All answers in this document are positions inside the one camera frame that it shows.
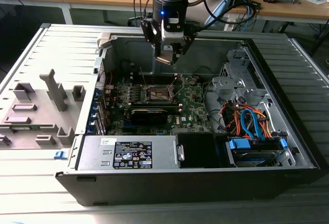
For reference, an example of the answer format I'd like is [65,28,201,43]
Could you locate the grey metal drive cage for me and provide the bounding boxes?
[211,49,268,106]

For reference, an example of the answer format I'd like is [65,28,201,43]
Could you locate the black graphics card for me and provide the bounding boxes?
[130,107,168,126]

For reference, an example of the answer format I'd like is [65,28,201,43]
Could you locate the black grey PC case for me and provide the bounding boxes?
[55,32,322,207]

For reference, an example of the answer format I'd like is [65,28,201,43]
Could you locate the grey power supply unit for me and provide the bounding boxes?
[76,134,180,171]

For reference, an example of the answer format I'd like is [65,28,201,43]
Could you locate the blue disk carrier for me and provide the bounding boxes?
[226,136,288,167]

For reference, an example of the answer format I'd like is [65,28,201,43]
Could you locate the red orange power wires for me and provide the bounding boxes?
[220,102,244,132]

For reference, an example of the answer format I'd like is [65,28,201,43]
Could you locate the green motherboard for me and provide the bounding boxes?
[104,74,214,136]

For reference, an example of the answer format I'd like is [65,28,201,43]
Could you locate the silver CPU green edge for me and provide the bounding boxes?
[155,51,178,66]

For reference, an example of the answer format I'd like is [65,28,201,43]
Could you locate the silver hard disk drive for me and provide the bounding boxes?
[232,150,281,168]

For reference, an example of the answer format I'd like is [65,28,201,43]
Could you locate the metal socket cover frame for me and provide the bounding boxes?
[169,74,186,99]

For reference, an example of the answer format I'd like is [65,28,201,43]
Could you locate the grey parts rack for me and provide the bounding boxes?
[0,68,87,151]

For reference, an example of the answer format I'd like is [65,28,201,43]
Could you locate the blue SATA cable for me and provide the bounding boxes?
[240,107,265,140]

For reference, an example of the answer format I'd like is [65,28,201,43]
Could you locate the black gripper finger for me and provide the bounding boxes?
[171,25,198,64]
[140,18,162,57]

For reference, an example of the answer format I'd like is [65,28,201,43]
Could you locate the CPU socket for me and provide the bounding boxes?
[145,84,178,102]

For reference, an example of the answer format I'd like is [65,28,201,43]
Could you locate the orange SATA cable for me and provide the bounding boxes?
[253,107,273,139]

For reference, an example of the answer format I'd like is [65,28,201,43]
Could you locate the green RAM stick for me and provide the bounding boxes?
[11,124,34,132]
[130,101,180,115]

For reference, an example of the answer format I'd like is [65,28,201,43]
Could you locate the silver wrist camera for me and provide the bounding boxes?
[161,16,186,43]

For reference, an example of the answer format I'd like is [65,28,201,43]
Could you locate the thin black wire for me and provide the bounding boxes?
[191,65,216,78]

